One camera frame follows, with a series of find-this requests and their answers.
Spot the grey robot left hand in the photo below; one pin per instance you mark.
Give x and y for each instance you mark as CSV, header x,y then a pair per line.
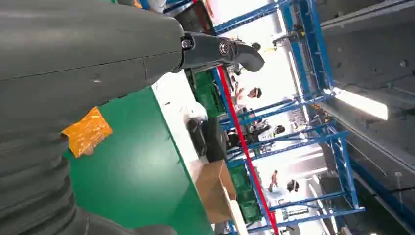
x,y
81,48

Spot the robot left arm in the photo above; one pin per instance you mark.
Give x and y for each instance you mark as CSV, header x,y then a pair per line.
x,y
32,181

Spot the white plastic bag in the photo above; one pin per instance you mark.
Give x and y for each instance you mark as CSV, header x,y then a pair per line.
x,y
196,112

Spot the green table mat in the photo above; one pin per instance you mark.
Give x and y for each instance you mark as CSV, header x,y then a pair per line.
x,y
136,168

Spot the black desktop device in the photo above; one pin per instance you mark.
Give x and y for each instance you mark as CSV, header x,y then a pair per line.
x,y
196,136

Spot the black bag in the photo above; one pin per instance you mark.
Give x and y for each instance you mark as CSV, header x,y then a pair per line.
x,y
214,139

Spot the person with white headset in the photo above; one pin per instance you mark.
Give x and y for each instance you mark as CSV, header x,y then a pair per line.
x,y
254,93

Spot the red metal beam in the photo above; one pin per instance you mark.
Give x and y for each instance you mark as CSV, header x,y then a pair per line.
x,y
241,139

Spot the open cardboard box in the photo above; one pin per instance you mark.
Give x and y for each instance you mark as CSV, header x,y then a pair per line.
x,y
210,191

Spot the blue metal shelf rack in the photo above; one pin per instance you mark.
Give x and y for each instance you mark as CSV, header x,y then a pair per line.
x,y
311,42

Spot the distant person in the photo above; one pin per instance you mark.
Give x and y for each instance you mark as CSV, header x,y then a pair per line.
x,y
292,185
274,180

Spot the long ceiling light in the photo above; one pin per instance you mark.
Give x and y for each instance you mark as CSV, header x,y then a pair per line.
x,y
360,103

